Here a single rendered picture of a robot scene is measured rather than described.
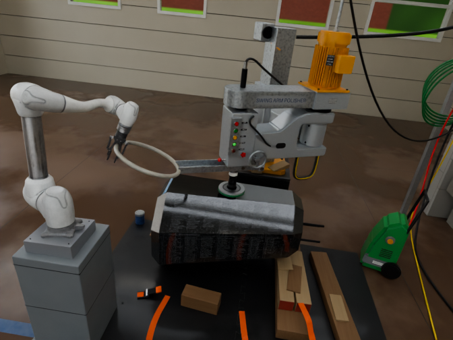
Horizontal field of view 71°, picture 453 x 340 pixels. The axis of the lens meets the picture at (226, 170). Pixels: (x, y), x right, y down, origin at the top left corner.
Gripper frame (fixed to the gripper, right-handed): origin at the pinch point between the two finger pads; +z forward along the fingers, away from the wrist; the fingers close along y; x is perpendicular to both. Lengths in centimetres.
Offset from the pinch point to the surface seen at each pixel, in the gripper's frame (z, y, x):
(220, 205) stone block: 7, 89, 8
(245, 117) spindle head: -65, 72, 2
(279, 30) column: -133, 80, 71
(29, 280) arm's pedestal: 69, -12, -57
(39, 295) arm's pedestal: 78, -4, -56
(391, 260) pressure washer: -2, 265, 16
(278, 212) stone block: -9, 132, 2
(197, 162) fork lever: -16, 58, 14
